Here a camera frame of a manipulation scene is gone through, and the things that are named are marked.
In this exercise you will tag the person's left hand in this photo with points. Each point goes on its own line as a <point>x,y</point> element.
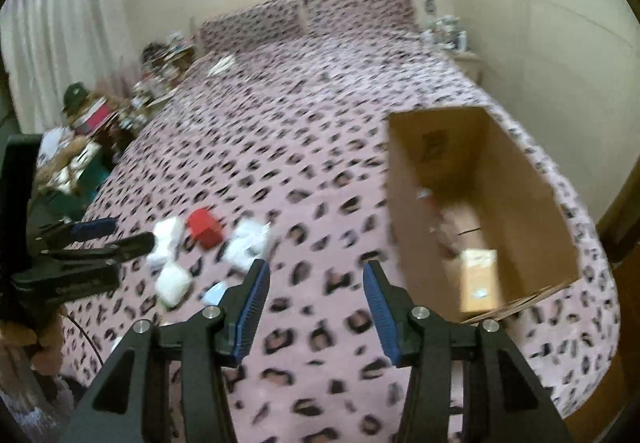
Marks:
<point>35,340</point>

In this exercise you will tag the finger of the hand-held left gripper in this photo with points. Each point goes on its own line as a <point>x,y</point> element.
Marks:
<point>95,227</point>
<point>125,247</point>

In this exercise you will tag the dark green cap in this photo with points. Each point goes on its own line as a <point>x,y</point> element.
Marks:
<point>75,98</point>

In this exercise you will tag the white plush toy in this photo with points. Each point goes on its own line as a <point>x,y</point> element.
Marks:
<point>167,237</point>

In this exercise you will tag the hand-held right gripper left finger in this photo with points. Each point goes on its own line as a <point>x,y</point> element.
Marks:
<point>248,310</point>

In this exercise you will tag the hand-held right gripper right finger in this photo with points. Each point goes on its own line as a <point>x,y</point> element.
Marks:
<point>380,318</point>

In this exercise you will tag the white plastic packet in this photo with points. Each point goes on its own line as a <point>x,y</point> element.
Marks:
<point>247,244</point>

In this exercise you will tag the brown cardboard box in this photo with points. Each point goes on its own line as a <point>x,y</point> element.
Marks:
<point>505,183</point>

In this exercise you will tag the leopard print pillow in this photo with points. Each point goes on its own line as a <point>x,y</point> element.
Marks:
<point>252,25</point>
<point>360,10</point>

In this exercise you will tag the beige nightstand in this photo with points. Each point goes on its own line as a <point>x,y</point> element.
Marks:
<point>467,65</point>

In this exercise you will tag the pink leopard print blanket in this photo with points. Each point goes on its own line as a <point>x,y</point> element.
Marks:
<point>310,133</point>

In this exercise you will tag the white paper sheet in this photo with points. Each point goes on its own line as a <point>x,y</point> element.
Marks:
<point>222,64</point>

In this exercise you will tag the white plush with green leaf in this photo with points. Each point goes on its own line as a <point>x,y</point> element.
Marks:
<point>173,285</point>

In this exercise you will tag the pink soft item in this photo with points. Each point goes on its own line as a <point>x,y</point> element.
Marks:
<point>450,228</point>

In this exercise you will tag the small yellow carton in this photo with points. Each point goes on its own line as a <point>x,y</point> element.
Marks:
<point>478,280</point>

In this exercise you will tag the group of small bottles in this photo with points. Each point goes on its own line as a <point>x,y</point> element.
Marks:
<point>445,33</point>

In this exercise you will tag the pink storage box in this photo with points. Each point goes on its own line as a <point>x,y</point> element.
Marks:
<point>94,117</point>

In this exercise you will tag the pale pink curtain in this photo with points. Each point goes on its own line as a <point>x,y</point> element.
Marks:
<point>60,23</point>

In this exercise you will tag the light blue eraser block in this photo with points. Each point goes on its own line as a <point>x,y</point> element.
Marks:
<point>215,294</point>

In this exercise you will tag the cluttered shelf of items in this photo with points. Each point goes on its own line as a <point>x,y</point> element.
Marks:
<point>140,93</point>

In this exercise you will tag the red box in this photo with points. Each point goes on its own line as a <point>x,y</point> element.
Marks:
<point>205,229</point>

